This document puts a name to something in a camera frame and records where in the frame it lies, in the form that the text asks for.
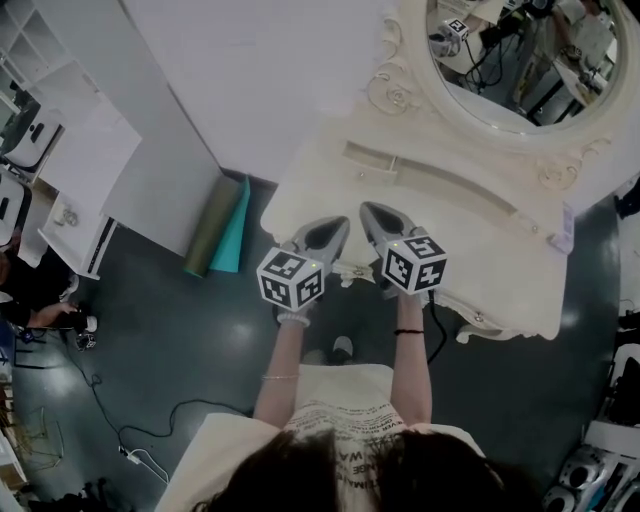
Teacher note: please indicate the white box black emblem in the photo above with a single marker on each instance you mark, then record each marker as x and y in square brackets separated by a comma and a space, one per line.
[35, 150]
[10, 210]

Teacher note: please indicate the cream ornate dressing table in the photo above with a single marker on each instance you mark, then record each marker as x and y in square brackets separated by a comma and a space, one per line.
[450, 240]

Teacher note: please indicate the pale purple packet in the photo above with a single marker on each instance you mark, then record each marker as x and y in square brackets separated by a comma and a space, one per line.
[565, 230]

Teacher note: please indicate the person's left hand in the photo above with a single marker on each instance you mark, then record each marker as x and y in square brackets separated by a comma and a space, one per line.
[297, 319]

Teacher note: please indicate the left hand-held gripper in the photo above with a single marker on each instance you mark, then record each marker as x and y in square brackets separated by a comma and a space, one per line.
[290, 280]

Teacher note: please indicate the silver round-faced device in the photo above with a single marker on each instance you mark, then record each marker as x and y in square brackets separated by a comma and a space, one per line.
[582, 470]
[560, 500]

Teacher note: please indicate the teal rolled mat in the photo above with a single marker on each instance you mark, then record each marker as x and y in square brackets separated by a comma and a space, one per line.
[234, 245]

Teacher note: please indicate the oval mirror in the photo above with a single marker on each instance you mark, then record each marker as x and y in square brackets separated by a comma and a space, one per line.
[500, 90]

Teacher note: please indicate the person's left forearm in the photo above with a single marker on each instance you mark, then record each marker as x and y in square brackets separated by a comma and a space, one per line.
[282, 365]

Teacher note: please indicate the cream printed shirt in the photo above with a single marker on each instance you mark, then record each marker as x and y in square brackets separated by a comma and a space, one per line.
[345, 400]

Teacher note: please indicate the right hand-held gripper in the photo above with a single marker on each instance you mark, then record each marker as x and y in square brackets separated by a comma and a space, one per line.
[412, 265]

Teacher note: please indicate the white power strip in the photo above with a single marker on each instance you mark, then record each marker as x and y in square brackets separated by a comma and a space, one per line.
[134, 456]

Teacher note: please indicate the olive rolled mat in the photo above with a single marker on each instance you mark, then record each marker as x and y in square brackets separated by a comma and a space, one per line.
[210, 225]

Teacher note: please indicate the person's right forearm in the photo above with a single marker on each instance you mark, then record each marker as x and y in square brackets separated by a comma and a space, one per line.
[410, 370]

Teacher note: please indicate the person's right white shoe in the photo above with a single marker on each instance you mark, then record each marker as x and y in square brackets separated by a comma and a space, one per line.
[343, 345]

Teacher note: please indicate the small cream drawer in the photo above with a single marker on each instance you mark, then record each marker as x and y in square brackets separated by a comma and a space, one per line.
[532, 227]
[375, 175]

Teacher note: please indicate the white side table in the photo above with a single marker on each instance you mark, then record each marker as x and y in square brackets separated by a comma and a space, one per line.
[80, 235]

